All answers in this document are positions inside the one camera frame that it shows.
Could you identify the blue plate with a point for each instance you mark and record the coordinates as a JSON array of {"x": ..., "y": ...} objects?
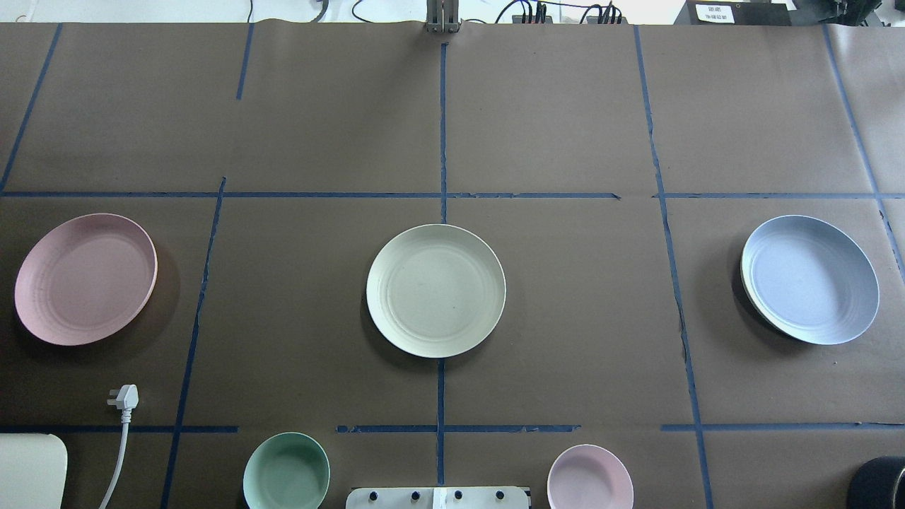
[{"x": 810, "y": 280}]

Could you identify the pink plate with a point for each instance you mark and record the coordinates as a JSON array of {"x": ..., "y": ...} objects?
[{"x": 86, "y": 279}]

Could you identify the cream plate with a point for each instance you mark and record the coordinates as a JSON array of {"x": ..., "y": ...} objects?
[{"x": 436, "y": 291}]

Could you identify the pink bowl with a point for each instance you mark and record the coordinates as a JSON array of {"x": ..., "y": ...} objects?
[{"x": 588, "y": 476}]

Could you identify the green bowl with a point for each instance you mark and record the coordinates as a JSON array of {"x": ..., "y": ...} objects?
[{"x": 288, "y": 470}]

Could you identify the black box with label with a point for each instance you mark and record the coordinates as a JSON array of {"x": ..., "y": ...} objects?
[{"x": 733, "y": 13}]

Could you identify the white toaster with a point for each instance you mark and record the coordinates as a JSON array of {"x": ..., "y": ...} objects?
[{"x": 33, "y": 470}]

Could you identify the dark blue saucepan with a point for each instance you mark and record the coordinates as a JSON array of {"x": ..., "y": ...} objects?
[{"x": 879, "y": 483}]

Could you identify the aluminium frame post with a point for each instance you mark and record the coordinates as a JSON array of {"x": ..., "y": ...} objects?
[{"x": 442, "y": 16}]

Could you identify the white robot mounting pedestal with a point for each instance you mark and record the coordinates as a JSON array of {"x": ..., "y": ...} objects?
[{"x": 440, "y": 497}]

